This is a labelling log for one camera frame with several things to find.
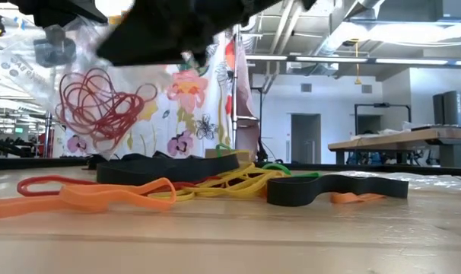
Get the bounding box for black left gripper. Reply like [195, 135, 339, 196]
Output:
[0, 0, 108, 68]

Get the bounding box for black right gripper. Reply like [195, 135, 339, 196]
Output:
[97, 0, 285, 68]

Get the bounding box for orange rubber band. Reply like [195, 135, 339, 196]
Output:
[59, 177, 177, 213]
[330, 192, 387, 205]
[0, 196, 110, 221]

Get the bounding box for wide black rubber band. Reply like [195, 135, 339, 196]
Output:
[266, 174, 409, 208]
[96, 154, 241, 186]

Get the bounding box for yellow rubber band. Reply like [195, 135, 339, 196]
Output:
[148, 182, 254, 202]
[192, 163, 287, 199]

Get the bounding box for floral print curtain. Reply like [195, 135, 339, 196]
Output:
[62, 14, 239, 159]

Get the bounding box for floral fabric backdrop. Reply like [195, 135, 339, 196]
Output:
[43, 22, 262, 161]

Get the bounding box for pale pink cloth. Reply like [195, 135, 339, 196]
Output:
[236, 45, 261, 161]

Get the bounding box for black work gloves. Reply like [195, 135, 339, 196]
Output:
[118, 151, 205, 163]

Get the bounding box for brown cardboard box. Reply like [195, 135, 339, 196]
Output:
[204, 148, 253, 164]

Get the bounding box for black light stand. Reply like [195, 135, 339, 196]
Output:
[249, 86, 270, 163]

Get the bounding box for ceiling light strip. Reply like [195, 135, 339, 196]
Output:
[294, 56, 369, 64]
[374, 58, 449, 66]

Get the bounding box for double door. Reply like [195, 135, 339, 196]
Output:
[290, 113, 322, 164]

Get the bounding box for wooden top workbench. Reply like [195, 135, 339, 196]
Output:
[327, 127, 461, 169]

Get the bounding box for grey cylinder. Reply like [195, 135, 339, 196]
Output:
[442, 91, 461, 129]
[432, 94, 444, 129]

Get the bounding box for black metal stand frame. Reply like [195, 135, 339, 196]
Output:
[354, 102, 412, 136]

